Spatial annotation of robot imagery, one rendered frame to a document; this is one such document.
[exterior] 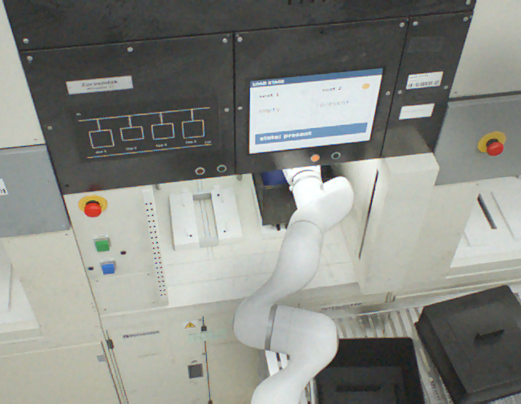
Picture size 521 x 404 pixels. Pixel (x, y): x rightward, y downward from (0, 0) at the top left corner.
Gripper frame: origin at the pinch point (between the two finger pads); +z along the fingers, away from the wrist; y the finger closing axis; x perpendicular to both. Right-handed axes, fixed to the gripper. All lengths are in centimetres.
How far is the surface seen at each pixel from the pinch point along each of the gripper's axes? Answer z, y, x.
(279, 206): -10.2, -5.6, -16.5
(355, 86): -30, 4, 45
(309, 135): -30.0, -4.5, 31.9
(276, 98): -30, -13, 44
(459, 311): -45, 42, -33
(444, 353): -56, 33, -34
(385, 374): -56, 17, -42
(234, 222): -4.2, -18.2, -28.9
